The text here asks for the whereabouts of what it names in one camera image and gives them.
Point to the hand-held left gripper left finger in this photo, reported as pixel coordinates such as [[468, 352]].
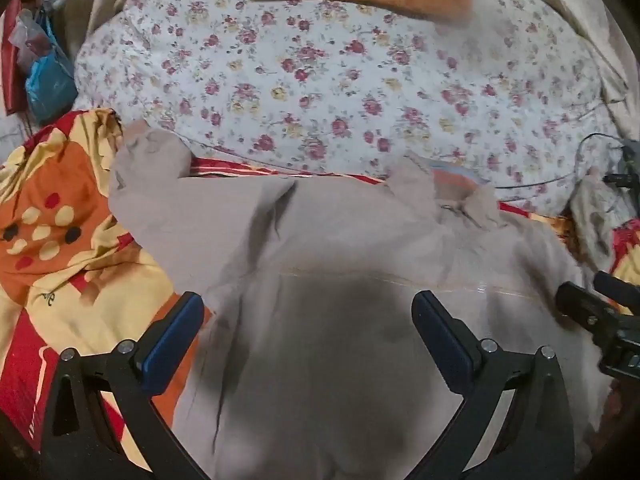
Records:
[[172, 332]]

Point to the white floral quilt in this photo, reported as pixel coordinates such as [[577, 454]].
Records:
[[325, 75]]

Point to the blue plastic bag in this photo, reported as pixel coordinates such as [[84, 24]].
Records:
[[47, 85]]

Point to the red orange printed blanket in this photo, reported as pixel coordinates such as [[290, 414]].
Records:
[[65, 240]]

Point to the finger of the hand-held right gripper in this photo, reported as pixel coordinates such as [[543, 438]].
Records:
[[582, 305], [617, 287]]

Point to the beige jacket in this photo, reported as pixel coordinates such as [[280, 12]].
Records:
[[320, 280]]

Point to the red flat box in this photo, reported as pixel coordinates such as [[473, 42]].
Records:
[[12, 80]]

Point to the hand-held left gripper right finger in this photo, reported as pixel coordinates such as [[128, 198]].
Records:
[[440, 335]]

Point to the clear plastic bag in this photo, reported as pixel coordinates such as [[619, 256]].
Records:
[[30, 35]]

